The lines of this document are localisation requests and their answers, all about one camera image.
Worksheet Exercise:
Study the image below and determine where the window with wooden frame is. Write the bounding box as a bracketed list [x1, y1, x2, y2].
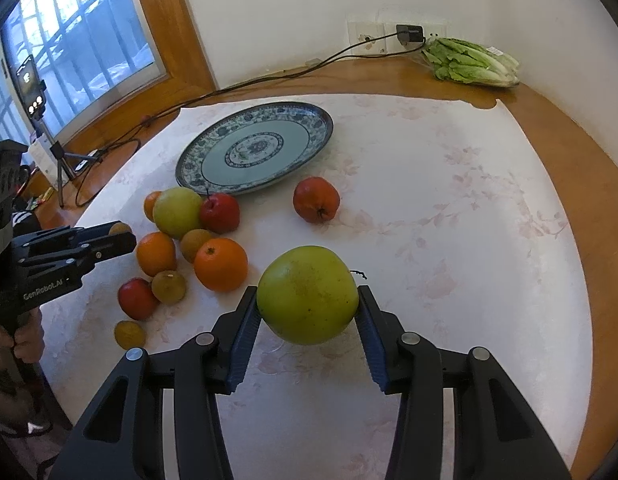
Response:
[0, 0, 216, 152]

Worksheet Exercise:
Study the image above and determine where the brown kiwi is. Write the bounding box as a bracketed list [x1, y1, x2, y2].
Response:
[108, 221, 132, 235]
[150, 270, 187, 304]
[180, 229, 213, 263]

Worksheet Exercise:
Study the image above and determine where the person's left hand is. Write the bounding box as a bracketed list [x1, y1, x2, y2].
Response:
[0, 308, 45, 370]

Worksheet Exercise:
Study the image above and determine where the phone on tripod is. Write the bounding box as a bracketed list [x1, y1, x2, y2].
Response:
[15, 55, 103, 209]

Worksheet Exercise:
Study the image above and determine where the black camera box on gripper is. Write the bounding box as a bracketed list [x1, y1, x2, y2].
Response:
[0, 140, 30, 255]

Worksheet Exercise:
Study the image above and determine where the green lettuce in bag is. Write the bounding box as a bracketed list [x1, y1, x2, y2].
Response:
[423, 38, 519, 88]

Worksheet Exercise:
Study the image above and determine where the blue patterned oval plate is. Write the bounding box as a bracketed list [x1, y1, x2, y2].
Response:
[175, 101, 334, 196]

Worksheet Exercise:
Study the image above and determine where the red apple with stem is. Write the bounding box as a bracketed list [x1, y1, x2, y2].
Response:
[199, 193, 240, 234]

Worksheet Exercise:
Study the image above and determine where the large green pomelo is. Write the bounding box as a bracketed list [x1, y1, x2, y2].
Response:
[257, 246, 359, 346]

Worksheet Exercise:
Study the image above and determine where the large orange front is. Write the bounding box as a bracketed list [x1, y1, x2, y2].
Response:
[193, 237, 249, 292]

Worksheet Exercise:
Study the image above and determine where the white wall socket plate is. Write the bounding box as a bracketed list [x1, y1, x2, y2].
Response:
[347, 21, 448, 56]

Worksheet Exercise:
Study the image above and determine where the small orange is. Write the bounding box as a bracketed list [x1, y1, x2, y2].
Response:
[143, 191, 162, 222]

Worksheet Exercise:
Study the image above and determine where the white floral tablecloth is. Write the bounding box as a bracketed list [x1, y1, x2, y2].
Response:
[43, 94, 592, 479]

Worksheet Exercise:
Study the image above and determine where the green pear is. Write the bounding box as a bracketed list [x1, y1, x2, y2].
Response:
[152, 188, 204, 240]

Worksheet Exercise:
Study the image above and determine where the black power adapter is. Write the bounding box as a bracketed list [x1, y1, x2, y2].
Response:
[396, 24, 426, 47]

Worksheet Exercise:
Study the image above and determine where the black power cable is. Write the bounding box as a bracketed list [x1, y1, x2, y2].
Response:
[74, 30, 428, 209]

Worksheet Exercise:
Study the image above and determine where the small yellow-brown kiwi bottom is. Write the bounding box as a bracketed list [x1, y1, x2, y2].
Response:
[114, 321, 146, 350]

